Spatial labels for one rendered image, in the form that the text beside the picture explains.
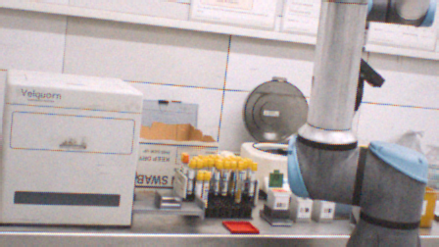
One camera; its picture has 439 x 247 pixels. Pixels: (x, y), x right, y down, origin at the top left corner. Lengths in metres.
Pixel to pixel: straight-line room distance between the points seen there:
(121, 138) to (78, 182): 0.13
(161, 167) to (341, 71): 0.69
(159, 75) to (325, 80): 0.93
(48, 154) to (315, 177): 0.54
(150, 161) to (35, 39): 0.53
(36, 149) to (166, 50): 0.79
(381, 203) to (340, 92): 0.22
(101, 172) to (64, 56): 0.67
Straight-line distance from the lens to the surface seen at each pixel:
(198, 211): 1.47
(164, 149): 1.70
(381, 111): 2.37
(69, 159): 1.36
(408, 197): 1.23
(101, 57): 1.99
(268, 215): 1.59
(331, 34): 1.17
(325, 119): 1.20
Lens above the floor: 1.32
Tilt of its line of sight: 8 degrees down
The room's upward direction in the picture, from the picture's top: 7 degrees clockwise
